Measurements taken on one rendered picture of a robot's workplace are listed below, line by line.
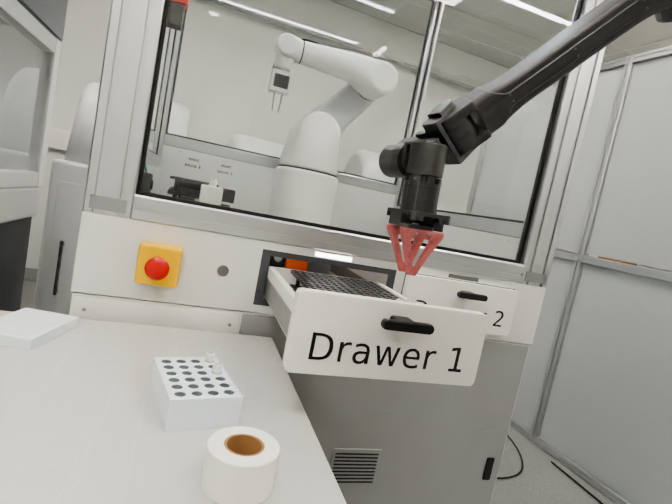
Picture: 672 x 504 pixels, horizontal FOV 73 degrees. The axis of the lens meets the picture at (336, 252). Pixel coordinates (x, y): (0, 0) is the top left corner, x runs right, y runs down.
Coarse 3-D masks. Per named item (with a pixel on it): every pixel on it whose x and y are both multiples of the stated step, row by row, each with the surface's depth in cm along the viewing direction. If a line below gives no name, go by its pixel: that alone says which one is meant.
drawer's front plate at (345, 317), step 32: (320, 320) 59; (352, 320) 60; (416, 320) 63; (448, 320) 64; (480, 320) 66; (288, 352) 58; (320, 352) 59; (352, 352) 61; (448, 352) 65; (480, 352) 67; (448, 384) 66
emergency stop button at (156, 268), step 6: (156, 258) 77; (162, 258) 78; (150, 264) 77; (156, 264) 77; (162, 264) 77; (168, 264) 78; (150, 270) 77; (156, 270) 77; (162, 270) 77; (168, 270) 78; (150, 276) 77; (156, 276) 77; (162, 276) 78
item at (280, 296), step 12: (276, 276) 83; (288, 276) 93; (276, 288) 81; (288, 288) 74; (384, 288) 95; (276, 300) 78; (288, 300) 70; (276, 312) 76; (288, 312) 68; (288, 324) 67
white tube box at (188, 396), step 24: (168, 360) 60; (192, 360) 62; (216, 360) 63; (168, 384) 53; (192, 384) 55; (216, 384) 56; (168, 408) 50; (192, 408) 51; (216, 408) 52; (240, 408) 54
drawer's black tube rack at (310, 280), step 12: (300, 276) 84; (312, 276) 87; (324, 276) 89; (336, 276) 92; (312, 288) 75; (324, 288) 77; (336, 288) 79; (348, 288) 81; (360, 288) 84; (372, 288) 86
